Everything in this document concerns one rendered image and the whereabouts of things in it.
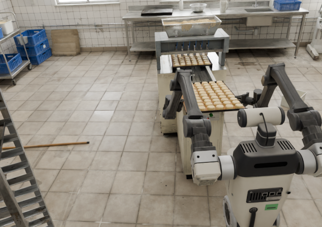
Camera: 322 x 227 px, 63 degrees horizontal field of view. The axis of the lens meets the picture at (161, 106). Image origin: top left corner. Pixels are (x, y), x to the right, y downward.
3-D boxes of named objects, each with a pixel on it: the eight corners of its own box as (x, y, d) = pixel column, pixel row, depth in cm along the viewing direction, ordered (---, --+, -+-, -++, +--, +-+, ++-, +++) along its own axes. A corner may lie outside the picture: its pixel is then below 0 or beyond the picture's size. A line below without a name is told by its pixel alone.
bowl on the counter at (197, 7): (189, 13, 509) (189, 6, 503) (189, 10, 537) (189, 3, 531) (206, 12, 506) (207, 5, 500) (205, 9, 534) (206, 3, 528)
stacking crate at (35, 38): (29, 38, 590) (27, 29, 580) (47, 38, 587) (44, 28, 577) (16, 47, 538) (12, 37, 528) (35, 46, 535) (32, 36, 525)
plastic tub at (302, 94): (295, 110, 352) (298, 100, 344) (279, 105, 366) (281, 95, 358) (304, 102, 370) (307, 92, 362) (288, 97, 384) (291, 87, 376)
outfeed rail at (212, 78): (188, 37, 382) (188, 32, 378) (190, 37, 382) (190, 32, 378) (221, 106, 208) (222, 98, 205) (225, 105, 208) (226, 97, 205)
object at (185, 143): (177, 137, 314) (175, 67, 269) (205, 136, 314) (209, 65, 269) (183, 181, 253) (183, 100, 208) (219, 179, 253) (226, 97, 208)
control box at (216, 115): (189, 119, 218) (189, 105, 211) (218, 118, 219) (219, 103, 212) (189, 122, 215) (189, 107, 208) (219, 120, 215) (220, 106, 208)
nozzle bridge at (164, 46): (156, 62, 299) (154, 32, 282) (219, 58, 300) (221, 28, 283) (156, 73, 270) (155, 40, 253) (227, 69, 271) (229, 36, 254)
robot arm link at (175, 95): (171, 85, 138) (192, 86, 139) (170, 76, 141) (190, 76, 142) (161, 120, 175) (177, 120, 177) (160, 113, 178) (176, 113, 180)
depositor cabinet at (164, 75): (157, 91, 423) (155, 39, 381) (202, 88, 424) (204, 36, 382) (161, 139, 313) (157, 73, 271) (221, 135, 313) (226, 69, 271)
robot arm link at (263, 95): (265, 81, 140) (286, 78, 139) (262, 72, 143) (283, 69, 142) (252, 115, 178) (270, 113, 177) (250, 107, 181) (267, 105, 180)
